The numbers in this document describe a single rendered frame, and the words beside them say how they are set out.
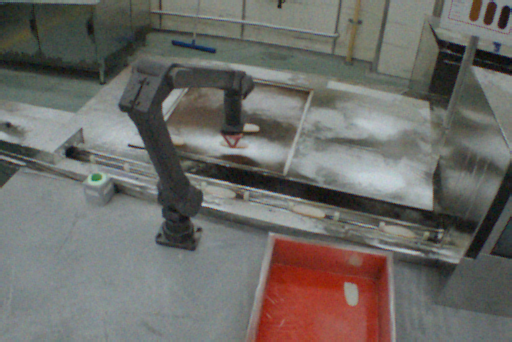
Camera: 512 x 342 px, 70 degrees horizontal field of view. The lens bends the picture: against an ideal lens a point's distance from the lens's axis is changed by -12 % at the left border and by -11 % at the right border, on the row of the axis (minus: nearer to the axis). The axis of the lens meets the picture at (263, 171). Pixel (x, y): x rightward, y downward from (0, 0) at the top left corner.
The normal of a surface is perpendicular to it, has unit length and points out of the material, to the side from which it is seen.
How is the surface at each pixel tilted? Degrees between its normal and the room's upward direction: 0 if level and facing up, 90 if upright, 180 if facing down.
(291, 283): 0
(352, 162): 10
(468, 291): 90
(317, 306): 0
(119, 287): 0
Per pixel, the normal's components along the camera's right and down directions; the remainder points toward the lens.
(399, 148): 0.03, -0.69
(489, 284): -0.25, 0.56
